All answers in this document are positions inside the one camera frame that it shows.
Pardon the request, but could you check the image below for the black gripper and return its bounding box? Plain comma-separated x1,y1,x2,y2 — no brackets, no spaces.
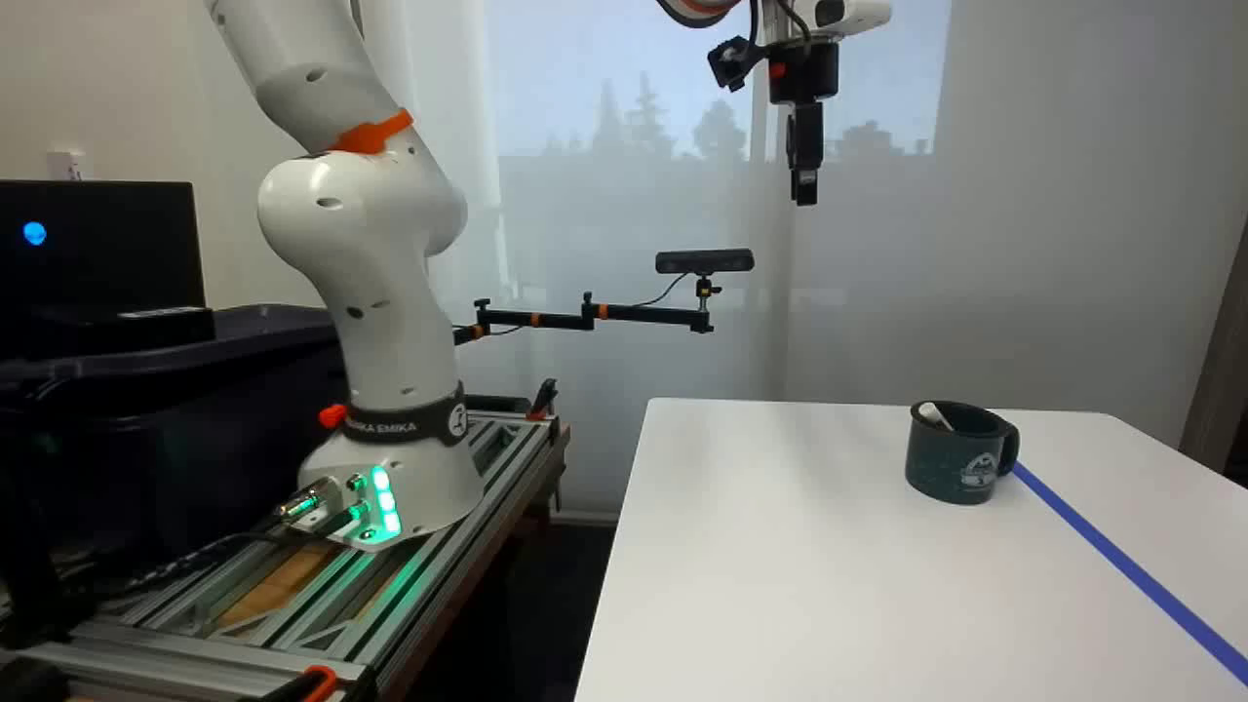
767,43,840,208

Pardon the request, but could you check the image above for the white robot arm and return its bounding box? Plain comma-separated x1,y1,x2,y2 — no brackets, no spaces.
202,0,889,550

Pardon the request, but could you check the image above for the dark teal speckled mug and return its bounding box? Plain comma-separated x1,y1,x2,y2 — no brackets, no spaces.
906,398,1021,509

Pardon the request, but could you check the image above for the blue tape line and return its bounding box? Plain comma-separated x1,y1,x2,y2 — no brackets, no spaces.
1014,466,1248,687

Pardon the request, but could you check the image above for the black monitor with blue light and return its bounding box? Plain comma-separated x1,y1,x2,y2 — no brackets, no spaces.
0,181,209,360

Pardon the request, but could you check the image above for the dark storage bin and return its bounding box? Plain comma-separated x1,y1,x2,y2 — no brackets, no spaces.
0,308,342,572

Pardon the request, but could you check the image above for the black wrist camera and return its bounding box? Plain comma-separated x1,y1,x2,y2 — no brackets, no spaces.
707,35,761,90

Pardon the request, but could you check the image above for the black stereo camera bar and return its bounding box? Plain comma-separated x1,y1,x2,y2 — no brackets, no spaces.
657,249,752,278

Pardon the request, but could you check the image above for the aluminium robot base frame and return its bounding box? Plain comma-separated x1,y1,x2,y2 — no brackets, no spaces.
17,382,568,702

